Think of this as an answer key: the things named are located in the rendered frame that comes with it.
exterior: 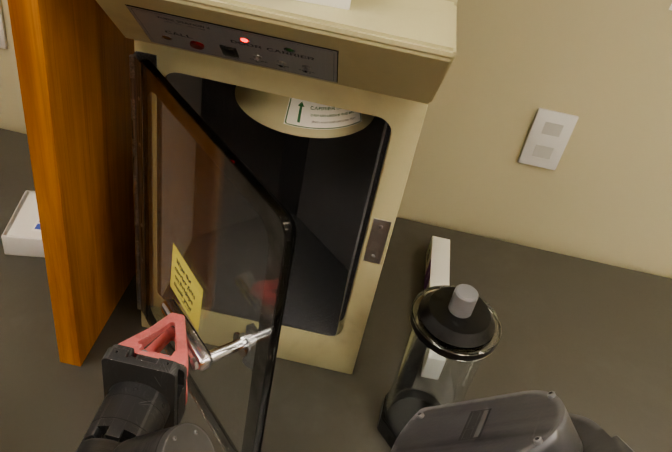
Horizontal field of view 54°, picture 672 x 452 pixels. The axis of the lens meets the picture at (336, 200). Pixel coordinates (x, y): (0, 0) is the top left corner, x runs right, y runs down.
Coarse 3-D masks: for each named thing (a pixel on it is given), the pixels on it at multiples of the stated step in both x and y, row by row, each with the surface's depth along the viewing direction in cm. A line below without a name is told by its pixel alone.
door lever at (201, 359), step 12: (168, 300) 67; (168, 312) 66; (180, 312) 66; (192, 336) 64; (240, 336) 64; (192, 348) 63; (204, 348) 63; (216, 348) 64; (228, 348) 64; (240, 348) 64; (192, 360) 62; (204, 360) 62; (216, 360) 63
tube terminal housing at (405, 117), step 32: (448, 0) 62; (160, 64) 71; (192, 64) 70; (224, 64) 70; (288, 96) 71; (320, 96) 70; (352, 96) 70; (384, 96) 69; (416, 128) 71; (384, 160) 77; (384, 192) 76; (384, 256) 82; (352, 288) 90; (352, 320) 90; (288, 352) 96; (320, 352) 95; (352, 352) 94
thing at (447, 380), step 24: (432, 288) 81; (432, 336) 75; (408, 360) 80; (432, 360) 76; (456, 360) 74; (480, 360) 78; (408, 384) 81; (432, 384) 78; (456, 384) 78; (408, 408) 83
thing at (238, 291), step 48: (144, 96) 70; (144, 144) 74; (192, 144) 63; (144, 192) 78; (192, 192) 66; (240, 192) 57; (192, 240) 69; (240, 240) 59; (288, 240) 52; (240, 288) 62; (192, 384) 82; (240, 384) 68; (240, 432) 72
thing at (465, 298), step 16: (448, 288) 79; (464, 288) 75; (432, 304) 77; (448, 304) 77; (464, 304) 74; (480, 304) 78; (432, 320) 75; (448, 320) 75; (464, 320) 76; (480, 320) 76; (448, 336) 74; (464, 336) 74; (480, 336) 75
